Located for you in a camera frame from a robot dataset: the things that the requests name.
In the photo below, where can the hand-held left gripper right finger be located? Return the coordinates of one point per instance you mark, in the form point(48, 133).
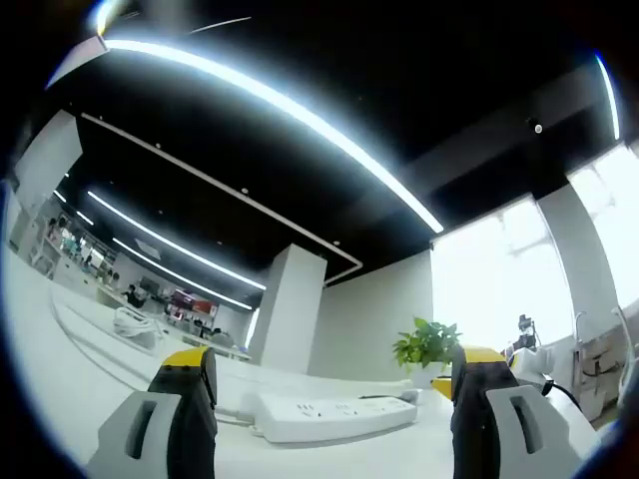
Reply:
point(504, 439)

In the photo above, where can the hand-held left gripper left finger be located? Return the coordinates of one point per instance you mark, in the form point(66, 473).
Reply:
point(120, 439)

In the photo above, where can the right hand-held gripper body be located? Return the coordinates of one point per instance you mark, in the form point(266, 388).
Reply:
point(531, 364)

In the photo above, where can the white charger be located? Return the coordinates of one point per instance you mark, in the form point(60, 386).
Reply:
point(410, 397)

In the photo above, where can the white power strip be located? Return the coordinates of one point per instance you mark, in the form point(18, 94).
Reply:
point(329, 419)

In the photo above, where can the white desk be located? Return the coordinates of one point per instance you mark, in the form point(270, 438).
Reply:
point(349, 459)

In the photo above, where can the long ceiling light strip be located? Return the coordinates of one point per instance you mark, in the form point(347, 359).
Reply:
point(274, 100)

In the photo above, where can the black stand device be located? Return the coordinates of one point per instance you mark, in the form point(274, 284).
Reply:
point(526, 332)

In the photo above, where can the green potted plant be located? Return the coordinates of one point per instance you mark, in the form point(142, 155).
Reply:
point(424, 344)

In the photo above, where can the white metal rack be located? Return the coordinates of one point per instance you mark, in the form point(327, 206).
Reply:
point(606, 359)

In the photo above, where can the bright window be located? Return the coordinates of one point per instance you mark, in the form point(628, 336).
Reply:
point(499, 289)

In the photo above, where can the white background workbench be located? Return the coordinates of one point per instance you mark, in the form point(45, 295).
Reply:
point(219, 344)

